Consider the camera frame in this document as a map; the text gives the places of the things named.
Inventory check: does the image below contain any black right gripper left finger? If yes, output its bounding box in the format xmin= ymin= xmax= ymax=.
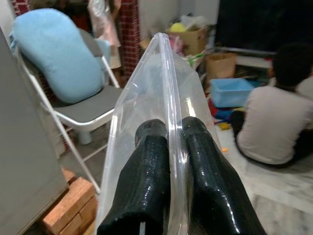
xmin=96 ymin=118 xmax=171 ymax=235

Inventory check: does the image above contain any small cardboard box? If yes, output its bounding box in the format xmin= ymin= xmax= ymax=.
xmin=205 ymin=52 xmax=237 ymax=80

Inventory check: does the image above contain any grey fridge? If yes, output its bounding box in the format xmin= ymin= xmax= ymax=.
xmin=0 ymin=27 xmax=69 ymax=235

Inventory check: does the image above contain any black television screen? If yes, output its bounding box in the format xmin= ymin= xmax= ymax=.
xmin=215 ymin=0 xmax=313 ymax=55

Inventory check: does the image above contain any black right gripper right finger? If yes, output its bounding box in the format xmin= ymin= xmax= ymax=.
xmin=180 ymin=116 xmax=267 ymax=235

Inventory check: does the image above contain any clear plastic container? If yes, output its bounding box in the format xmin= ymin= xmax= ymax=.
xmin=94 ymin=32 xmax=223 ymax=235

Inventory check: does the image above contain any blue plastic tub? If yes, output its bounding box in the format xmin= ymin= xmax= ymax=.
xmin=210 ymin=78 xmax=255 ymax=108

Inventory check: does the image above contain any seated person in white shirt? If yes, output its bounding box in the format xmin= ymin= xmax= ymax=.
xmin=230 ymin=43 xmax=313 ymax=169

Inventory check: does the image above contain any orange brick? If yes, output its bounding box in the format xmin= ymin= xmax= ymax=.
xmin=42 ymin=176 xmax=98 ymax=235

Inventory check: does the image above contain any yellow ball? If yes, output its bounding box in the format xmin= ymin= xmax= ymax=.
xmin=170 ymin=23 xmax=187 ymax=32

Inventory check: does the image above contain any red checkered curtain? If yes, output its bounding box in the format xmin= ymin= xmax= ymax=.
xmin=119 ymin=0 xmax=141 ymax=77

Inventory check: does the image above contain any white grey folding chair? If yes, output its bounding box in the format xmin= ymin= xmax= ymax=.
xmin=16 ymin=28 xmax=124 ymax=194

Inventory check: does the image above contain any light blue pillow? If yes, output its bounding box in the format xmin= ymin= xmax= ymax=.
xmin=9 ymin=8 xmax=105 ymax=104

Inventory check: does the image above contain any standing person in pink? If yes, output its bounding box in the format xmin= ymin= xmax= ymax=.
xmin=87 ymin=0 xmax=122 ymax=69

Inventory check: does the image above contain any large cardboard box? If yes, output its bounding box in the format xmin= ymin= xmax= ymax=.
xmin=166 ymin=26 xmax=208 ymax=56

